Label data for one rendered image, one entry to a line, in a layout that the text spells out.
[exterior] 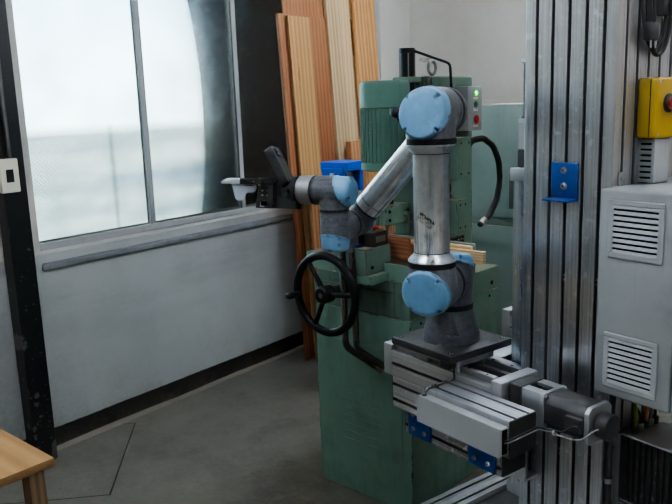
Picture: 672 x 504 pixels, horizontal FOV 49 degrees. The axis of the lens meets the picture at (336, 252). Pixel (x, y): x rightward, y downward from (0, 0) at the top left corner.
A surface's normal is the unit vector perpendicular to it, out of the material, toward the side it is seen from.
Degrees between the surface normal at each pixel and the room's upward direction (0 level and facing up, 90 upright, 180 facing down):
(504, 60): 90
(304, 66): 87
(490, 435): 90
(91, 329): 90
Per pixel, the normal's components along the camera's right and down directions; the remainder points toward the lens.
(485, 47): -0.62, 0.17
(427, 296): -0.45, 0.32
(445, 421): -0.80, 0.14
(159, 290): 0.79, 0.10
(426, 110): -0.46, 0.06
